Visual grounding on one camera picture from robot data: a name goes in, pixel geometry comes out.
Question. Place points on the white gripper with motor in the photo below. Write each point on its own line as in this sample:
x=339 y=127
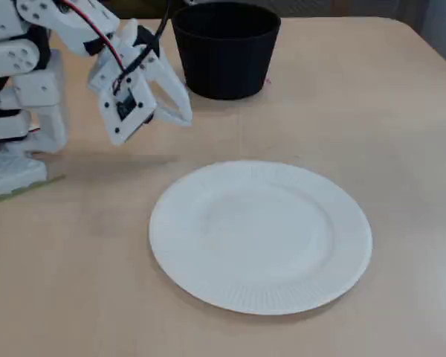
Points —
x=166 y=83

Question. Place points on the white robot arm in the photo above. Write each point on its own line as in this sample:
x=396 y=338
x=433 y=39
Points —
x=41 y=93

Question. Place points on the black pot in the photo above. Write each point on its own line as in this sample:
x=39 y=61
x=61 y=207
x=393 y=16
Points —
x=223 y=67

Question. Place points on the white paper plate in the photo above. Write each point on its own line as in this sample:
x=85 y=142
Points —
x=260 y=238

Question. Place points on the wrist camera on white mount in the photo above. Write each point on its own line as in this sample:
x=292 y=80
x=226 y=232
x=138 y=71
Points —
x=132 y=119

